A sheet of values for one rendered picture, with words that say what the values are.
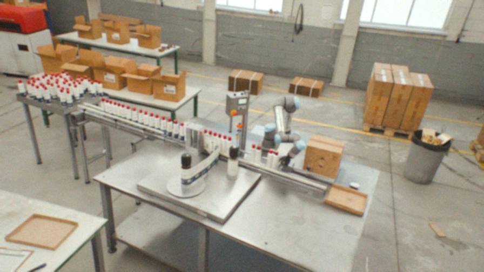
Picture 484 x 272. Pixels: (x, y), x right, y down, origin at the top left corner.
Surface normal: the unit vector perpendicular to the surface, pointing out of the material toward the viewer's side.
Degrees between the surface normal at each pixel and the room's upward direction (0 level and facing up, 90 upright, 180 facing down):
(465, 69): 90
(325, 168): 90
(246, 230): 0
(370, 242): 0
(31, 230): 0
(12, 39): 90
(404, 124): 93
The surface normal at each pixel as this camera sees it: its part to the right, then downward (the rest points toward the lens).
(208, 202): 0.07, -0.88
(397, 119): -0.26, 0.39
